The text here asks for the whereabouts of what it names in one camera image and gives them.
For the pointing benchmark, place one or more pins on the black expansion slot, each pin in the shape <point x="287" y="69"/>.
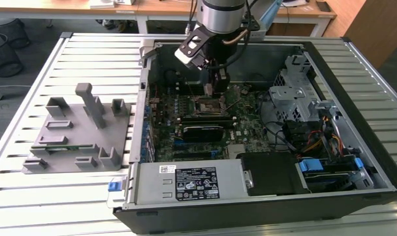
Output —
<point x="195" y="155"/>

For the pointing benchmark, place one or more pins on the blue disk carrier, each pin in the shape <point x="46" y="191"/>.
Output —
<point x="310" y="166"/>

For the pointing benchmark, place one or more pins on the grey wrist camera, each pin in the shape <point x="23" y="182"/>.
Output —
<point x="258" y="34"/>

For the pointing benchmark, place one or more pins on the black RAM slot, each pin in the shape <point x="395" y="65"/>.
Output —
<point x="206" y="118"/>
<point x="206" y="123"/>
<point x="190" y="87"/>

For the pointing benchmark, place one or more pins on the black graphics card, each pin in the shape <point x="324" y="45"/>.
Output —
<point x="203" y="134"/>

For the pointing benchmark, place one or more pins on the grey parts rack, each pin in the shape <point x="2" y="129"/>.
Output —
<point x="87" y="137"/>

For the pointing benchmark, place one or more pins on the grey power supply unit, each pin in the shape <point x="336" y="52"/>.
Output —
<point x="146" y="182"/>

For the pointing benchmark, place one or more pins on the green RAM stick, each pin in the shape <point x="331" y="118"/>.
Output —
<point x="74" y="147"/>

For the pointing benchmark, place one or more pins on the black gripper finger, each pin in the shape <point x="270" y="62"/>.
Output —
<point x="222" y="82"/>

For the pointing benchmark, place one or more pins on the blue plastic clip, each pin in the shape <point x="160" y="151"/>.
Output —
<point x="358" y="164"/>

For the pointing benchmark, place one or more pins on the green motherboard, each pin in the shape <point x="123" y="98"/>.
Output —
<point x="248" y="118"/>

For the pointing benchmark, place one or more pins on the black mesh waste bin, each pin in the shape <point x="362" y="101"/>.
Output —
<point x="20" y="32"/>
<point x="3" y="56"/>

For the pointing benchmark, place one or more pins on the brown wooden cabinet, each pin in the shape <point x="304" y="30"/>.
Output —
<point x="375" y="29"/>

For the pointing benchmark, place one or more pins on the CPU socket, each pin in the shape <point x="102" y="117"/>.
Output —
<point x="210" y="105"/>

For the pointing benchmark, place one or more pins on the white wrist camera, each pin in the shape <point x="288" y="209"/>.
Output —
<point x="194" y="44"/>

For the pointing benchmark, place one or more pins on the silver heat sink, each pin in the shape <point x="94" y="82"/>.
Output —
<point x="236" y="151"/>

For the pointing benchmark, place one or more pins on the silver metal drive cage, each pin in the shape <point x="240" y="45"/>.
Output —
<point x="290" y="98"/>

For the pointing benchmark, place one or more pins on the wooden desk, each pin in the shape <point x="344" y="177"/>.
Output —
<point x="54" y="9"/>

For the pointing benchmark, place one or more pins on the white box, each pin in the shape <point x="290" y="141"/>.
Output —
<point x="102" y="3"/>

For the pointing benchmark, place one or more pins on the black rating label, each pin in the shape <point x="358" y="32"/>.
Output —
<point x="196" y="183"/>

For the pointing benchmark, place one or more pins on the black PC case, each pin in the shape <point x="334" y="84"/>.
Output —
<point x="218" y="218"/>

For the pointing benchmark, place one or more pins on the blue case latch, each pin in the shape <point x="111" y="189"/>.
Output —
<point x="115" y="186"/>

